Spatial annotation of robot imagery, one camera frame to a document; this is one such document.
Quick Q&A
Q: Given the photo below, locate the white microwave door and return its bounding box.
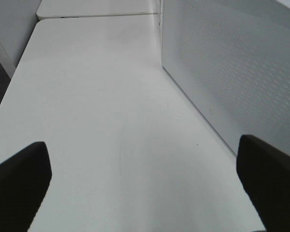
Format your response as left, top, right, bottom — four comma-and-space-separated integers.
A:
162, 0, 290, 156

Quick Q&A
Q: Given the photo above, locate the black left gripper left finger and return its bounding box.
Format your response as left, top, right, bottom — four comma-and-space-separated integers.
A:
0, 142, 52, 232

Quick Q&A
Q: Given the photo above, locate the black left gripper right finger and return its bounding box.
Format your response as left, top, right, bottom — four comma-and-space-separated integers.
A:
236, 135, 290, 232

